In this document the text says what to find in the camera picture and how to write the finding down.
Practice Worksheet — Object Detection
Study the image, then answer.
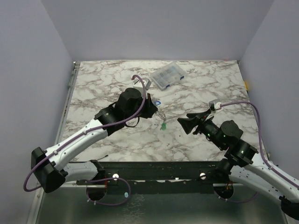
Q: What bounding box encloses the blue key tag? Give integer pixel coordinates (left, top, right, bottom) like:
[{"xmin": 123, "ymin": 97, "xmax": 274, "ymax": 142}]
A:
[{"xmin": 153, "ymin": 100, "xmax": 161, "ymax": 106}]

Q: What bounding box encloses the silver keyring chain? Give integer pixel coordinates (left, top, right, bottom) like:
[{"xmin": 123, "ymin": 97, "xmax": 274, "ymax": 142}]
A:
[{"xmin": 156, "ymin": 111, "xmax": 168, "ymax": 124}]

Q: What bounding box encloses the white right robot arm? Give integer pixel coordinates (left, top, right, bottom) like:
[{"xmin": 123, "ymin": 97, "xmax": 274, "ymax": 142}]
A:
[{"xmin": 178, "ymin": 109, "xmax": 299, "ymax": 220}]

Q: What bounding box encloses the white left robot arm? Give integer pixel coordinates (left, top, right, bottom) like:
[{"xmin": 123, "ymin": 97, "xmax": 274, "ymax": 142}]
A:
[{"xmin": 30, "ymin": 88, "xmax": 157, "ymax": 193}]

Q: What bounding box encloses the clear plastic organizer box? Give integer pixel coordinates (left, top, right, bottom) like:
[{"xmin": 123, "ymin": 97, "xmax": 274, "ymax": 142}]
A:
[{"xmin": 150, "ymin": 62, "xmax": 186, "ymax": 91}]

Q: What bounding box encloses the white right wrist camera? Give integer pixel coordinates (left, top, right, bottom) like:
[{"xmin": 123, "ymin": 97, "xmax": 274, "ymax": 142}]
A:
[{"xmin": 208, "ymin": 99, "xmax": 222, "ymax": 112}]

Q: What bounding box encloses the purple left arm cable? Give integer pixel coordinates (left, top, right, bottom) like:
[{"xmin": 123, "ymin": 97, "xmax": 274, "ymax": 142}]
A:
[{"xmin": 23, "ymin": 74, "xmax": 148, "ymax": 192}]

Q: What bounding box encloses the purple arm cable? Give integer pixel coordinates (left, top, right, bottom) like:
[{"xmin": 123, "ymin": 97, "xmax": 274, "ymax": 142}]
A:
[
  {"xmin": 219, "ymin": 100, "xmax": 299, "ymax": 191},
  {"xmin": 23, "ymin": 74, "xmax": 148, "ymax": 192}
]

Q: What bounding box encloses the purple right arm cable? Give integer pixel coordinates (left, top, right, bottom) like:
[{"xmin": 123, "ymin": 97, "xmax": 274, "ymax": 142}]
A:
[{"xmin": 219, "ymin": 100, "xmax": 299, "ymax": 191}]

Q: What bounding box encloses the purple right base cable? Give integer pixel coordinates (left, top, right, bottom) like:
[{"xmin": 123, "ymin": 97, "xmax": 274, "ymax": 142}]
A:
[{"xmin": 217, "ymin": 191, "xmax": 259, "ymax": 203}]

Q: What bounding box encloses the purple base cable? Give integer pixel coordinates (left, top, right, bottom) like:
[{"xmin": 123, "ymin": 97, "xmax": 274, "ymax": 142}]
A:
[
  {"xmin": 86, "ymin": 177, "xmax": 131, "ymax": 207},
  {"xmin": 217, "ymin": 191, "xmax": 259, "ymax": 203}
]

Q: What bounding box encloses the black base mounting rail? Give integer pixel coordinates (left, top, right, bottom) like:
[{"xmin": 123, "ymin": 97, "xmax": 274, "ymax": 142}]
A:
[{"xmin": 76, "ymin": 161, "xmax": 234, "ymax": 198}]

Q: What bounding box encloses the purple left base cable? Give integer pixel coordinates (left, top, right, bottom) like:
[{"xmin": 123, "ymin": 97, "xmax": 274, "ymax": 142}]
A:
[{"xmin": 86, "ymin": 177, "xmax": 131, "ymax": 207}]

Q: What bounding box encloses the aluminium extrusion frame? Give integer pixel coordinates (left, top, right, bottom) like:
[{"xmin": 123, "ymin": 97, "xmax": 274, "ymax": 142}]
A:
[{"xmin": 26, "ymin": 62, "xmax": 81, "ymax": 224}]

